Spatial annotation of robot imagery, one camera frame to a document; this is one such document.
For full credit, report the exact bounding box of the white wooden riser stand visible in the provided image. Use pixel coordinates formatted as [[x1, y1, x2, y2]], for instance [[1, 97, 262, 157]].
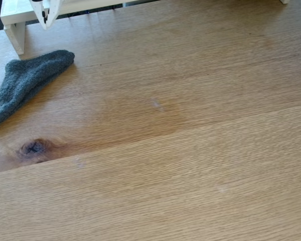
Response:
[[0, 0, 290, 55]]

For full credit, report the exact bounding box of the grey fluffy sock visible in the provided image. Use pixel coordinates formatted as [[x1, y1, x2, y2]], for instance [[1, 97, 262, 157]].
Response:
[[0, 49, 76, 129]]

